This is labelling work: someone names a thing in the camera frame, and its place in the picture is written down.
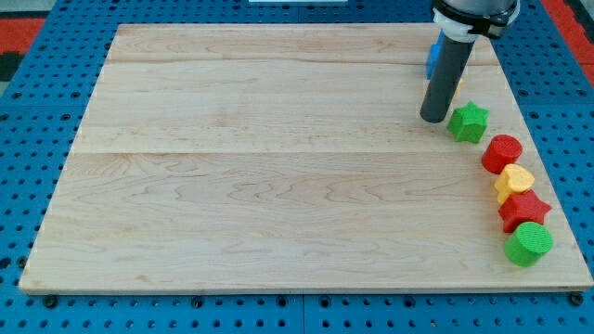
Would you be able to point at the yellow hexagon block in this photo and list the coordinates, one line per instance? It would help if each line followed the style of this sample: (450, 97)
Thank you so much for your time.
(458, 89)

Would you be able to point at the yellow heart block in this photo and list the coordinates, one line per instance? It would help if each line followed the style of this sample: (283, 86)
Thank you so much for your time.
(513, 179)

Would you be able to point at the red star block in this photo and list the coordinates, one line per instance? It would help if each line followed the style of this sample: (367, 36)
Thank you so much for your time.
(520, 208)

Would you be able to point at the blue block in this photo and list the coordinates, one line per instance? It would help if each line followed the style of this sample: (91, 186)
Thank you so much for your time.
(433, 55)

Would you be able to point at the wooden board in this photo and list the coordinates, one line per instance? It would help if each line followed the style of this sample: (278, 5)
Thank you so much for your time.
(291, 159)

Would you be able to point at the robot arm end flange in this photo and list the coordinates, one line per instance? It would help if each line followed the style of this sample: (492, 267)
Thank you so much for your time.
(464, 20)

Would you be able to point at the green cylinder block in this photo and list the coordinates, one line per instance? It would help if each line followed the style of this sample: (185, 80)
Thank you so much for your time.
(529, 242)

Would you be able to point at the green star block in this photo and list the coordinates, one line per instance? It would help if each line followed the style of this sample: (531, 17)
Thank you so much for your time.
(468, 123)

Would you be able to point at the red cylinder block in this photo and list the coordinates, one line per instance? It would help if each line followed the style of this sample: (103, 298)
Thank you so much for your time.
(501, 151)

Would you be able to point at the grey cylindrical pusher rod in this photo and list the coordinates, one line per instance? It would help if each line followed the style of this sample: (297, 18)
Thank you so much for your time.
(447, 71)

